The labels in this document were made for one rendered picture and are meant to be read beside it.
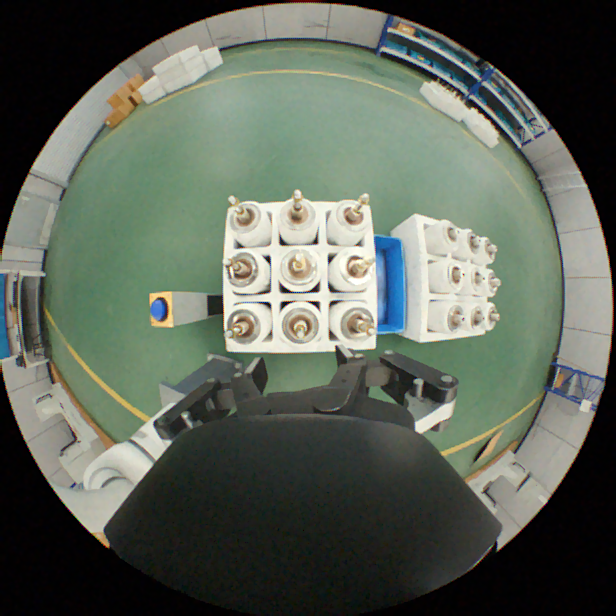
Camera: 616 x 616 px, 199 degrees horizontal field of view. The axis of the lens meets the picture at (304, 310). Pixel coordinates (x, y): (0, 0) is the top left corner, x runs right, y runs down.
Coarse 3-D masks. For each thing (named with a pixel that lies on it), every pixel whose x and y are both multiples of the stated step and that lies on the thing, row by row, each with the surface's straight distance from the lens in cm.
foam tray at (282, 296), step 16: (272, 208) 49; (320, 208) 49; (368, 208) 53; (272, 224) 47; (320, 224) 47; (272, 240) 46; (320, 240) 45; (368, 240) 48; (224, 256) 48; (272, 256) 44; (320, 256) 44; (272, 272) 44; (224, 288) 47; (272, 288) 43; (320, 288) 44; (368, 288) 46; (224, 304) 47; (272, 304) 43; (288, 304) 54; (320, 304) 44; (368, 304) 46; (272, 320) 44; (272, 336) 51; (320, 336) 46; (336, 336) 50
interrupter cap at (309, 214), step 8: (288, 208) 40; (304, 208) 40; (312, 208) 40; (280, 216) 39; (288, 216) 39; (304, 216) 40; (312, 216) 39; (288, 224) 39; (296, 224) 38; (304, 224) 38
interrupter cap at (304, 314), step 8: (288, 312) 35; (296, 312) 35; (304, 312) 35; (312, 312) 35; (288, 320) 36; (296, 320) 36; (304, 320) 36; (312, 320) 36; (288, 328) 36; (312, 328) 36; (288, 336) 36; (312, 336) 36
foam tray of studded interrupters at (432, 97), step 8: (424, 88) 258; (432, 88) 247; (424, 96) 251; (432, 96) 236; (440, 96) 231; (432, 104) 233; (440, 104) 235; (448, 104) 238; (448, 112) 243; (456, 112) 245; (464, 112) 248; (456, 120) 251
